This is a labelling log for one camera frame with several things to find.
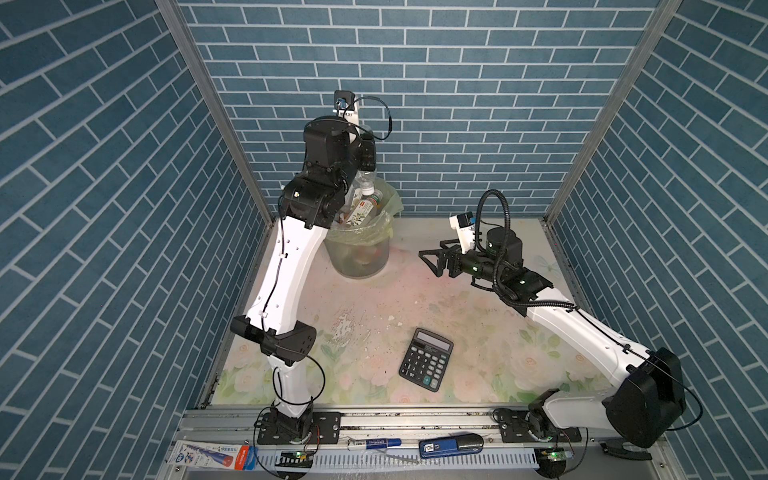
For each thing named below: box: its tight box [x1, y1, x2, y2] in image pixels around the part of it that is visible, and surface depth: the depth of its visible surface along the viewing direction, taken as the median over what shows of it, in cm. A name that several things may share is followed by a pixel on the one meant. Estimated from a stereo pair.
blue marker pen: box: [347, 438, 403, 450], surface depth 72 cm
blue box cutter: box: [418, 433, 484, 459], surface depth 69 cm
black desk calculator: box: [398, 328, 454, 393], surface depth 84 cm
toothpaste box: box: [167, 440, 259, 471], surface depth 71 cm
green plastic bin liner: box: [324, 178, 404, 244], surface depth 82 cm
